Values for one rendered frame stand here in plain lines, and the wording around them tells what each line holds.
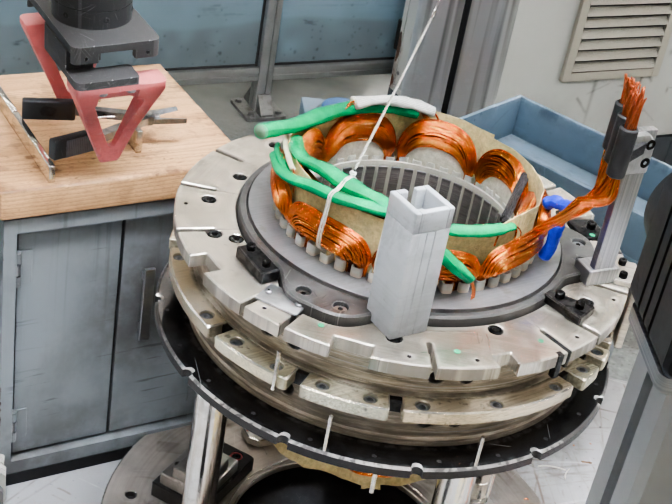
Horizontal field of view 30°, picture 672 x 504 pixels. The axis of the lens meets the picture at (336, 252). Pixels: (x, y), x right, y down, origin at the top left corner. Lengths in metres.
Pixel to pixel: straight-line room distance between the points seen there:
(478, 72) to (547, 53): 1.97
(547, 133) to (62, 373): 0.50
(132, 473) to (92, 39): 0.38
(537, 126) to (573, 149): 0.04
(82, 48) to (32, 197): 0.12
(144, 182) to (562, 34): 2.40
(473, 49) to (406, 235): 0.59
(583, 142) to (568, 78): 2.15
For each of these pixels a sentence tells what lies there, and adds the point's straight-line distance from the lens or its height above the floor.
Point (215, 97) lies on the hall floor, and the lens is 3.60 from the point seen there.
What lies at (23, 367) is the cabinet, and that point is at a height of 0.90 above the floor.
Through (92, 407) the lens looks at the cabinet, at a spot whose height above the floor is 0.84.
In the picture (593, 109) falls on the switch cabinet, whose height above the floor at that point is 0.21.
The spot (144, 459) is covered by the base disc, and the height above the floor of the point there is 0.80.
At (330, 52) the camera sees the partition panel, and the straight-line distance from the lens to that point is 3.58.
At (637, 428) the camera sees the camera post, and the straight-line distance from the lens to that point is 0.34.
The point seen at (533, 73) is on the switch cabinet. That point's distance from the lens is 3.28.
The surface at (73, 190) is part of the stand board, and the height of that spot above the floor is 1.06.
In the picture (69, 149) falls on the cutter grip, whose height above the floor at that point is 1.09.
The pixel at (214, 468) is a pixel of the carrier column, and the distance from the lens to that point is 0.93.
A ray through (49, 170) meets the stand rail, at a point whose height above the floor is 1.08.
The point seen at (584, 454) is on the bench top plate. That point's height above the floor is 0.78.
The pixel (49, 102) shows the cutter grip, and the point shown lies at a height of 1.09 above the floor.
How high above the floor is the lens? 1.53
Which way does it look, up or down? 31 degrees down
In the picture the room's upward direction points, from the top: 10 degrees clockwise
